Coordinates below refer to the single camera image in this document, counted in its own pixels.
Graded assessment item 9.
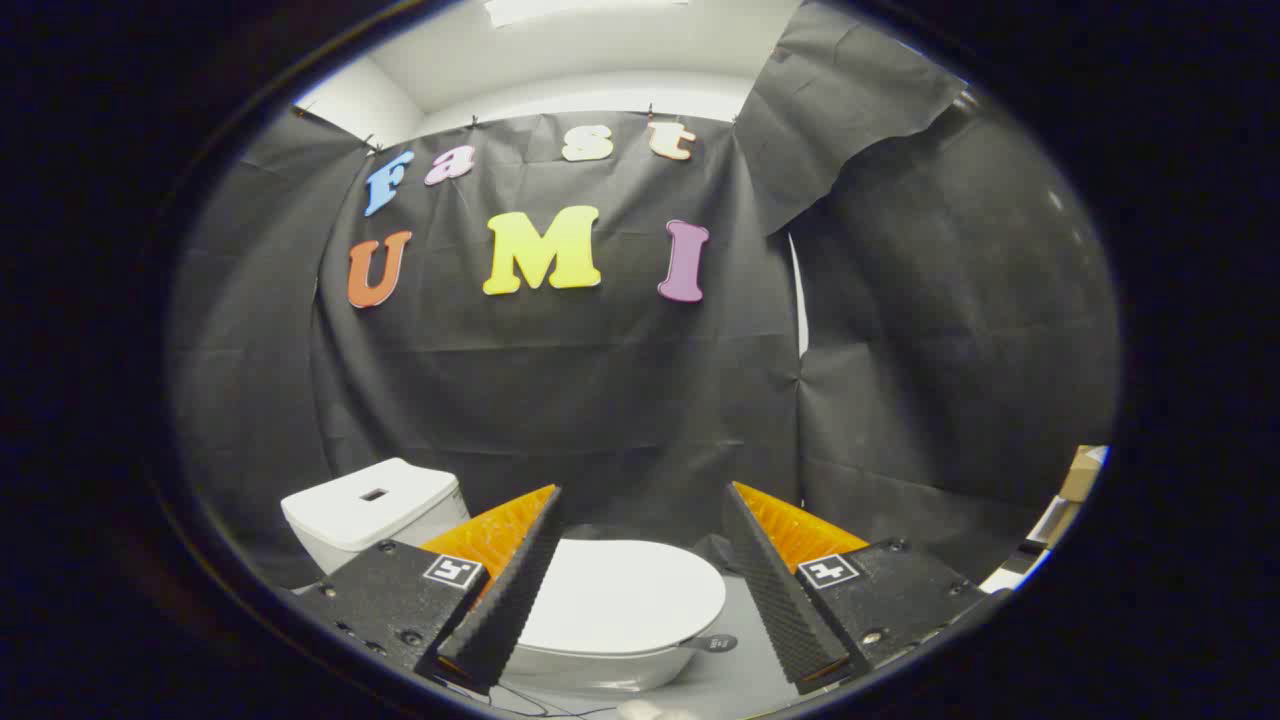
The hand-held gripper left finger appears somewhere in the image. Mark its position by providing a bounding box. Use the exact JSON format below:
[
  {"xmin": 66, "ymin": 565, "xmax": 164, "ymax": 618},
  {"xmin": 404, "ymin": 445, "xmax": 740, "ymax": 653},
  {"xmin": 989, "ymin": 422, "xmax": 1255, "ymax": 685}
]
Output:
[{"xmin": 295, "ymin": 485, "xmax": 564, "ymax": 696}]

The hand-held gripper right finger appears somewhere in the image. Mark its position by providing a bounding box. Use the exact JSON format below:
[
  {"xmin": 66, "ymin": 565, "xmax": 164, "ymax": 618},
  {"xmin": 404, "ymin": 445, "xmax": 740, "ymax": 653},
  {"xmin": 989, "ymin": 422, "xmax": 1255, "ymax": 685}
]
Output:
[{"xmin": 720, "ymin": 481, "xmax": 1011, "ymax": 696}]

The white toilet lid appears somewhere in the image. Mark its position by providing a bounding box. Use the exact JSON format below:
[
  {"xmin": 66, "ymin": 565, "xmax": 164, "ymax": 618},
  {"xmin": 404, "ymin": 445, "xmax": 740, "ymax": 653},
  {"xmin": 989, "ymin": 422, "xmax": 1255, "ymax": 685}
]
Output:
[{"xmin": 515, "ymin": 540, "xmax": 728, "ymax": 656}]

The white toilet bowl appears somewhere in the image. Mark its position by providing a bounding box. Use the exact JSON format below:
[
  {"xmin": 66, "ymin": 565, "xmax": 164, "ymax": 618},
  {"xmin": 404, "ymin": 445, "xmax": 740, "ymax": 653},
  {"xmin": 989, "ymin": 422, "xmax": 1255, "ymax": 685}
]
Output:
[{"xmin": 500, "ymin": 638, "xmax": 701, "ymax": 694}]

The white toilet tank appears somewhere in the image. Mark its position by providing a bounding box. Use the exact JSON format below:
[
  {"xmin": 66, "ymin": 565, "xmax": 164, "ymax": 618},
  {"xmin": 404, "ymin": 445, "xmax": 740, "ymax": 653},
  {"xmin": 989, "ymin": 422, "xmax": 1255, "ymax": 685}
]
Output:
[{"xmin": 281, "ymin": 458, "xmax": 471, "ymax": 577}]

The black backdrop cloth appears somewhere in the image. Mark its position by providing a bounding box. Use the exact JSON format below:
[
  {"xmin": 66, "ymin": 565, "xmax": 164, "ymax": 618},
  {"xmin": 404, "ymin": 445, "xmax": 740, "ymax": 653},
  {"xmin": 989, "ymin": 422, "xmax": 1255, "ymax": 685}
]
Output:
[{"xmin": 170, "ymin": 0, "xmax": 1119, "ymax": 591}]

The brown cardboard box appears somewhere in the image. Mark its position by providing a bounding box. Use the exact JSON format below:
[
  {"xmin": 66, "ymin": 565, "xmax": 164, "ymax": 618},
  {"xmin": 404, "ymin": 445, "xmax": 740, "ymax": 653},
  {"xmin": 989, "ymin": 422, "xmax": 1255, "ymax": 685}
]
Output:
[{"xmin": 1060, "ymin": 445, "xmax": 1109, "ymax": 503}]

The ceiling light panel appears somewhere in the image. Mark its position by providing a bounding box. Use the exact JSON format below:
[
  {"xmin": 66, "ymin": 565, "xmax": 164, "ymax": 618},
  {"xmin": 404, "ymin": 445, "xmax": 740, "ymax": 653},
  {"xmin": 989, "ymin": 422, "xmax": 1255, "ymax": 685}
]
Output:
[{"xmin": 485, "ymin": 0, "xmax": 691, "ymax": 27}]

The thin black cable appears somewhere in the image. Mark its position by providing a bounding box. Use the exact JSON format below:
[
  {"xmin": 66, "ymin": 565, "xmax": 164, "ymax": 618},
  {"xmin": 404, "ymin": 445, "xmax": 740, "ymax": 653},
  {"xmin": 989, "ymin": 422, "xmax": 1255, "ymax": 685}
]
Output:
[{"xmin": 440, "ymin": 680, "xmax": 621, "ymax": 719}]

